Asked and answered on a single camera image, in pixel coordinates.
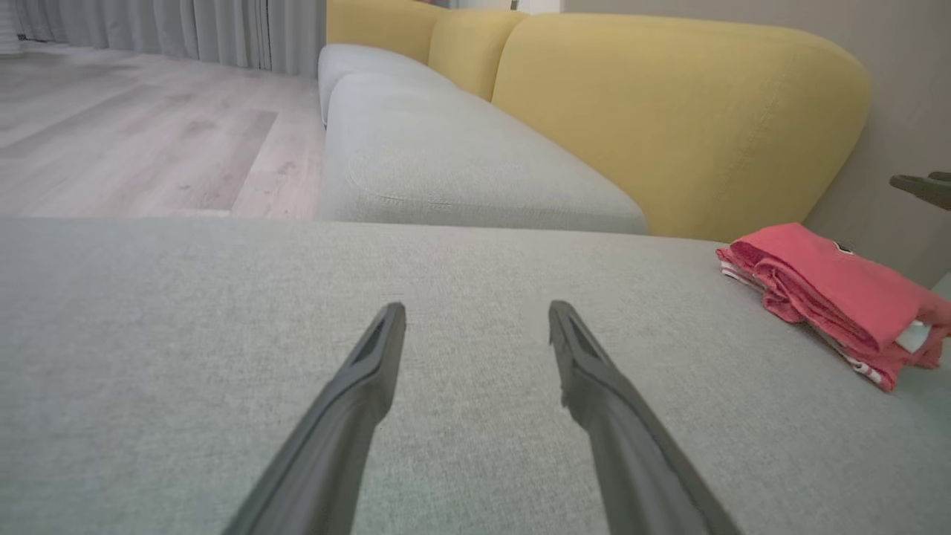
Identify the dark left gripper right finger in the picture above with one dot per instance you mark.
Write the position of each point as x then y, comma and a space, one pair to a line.
631, 446

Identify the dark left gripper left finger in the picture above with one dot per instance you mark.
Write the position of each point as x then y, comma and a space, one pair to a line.
334, 446

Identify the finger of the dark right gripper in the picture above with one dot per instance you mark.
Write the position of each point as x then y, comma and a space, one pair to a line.
942, 177
929, 192

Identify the red white basketball jersey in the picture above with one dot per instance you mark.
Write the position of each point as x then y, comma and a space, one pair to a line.
839, 279

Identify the red shorts white trim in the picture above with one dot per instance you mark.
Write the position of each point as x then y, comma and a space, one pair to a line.
780, 305

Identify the large grey sofa seat cushion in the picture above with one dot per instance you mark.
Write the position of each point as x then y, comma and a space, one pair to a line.
148, 334

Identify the large yellow sofa backrest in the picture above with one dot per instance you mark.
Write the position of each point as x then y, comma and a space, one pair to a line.
669, 111

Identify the grey curtain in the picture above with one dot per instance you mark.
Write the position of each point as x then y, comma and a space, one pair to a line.
148, 26

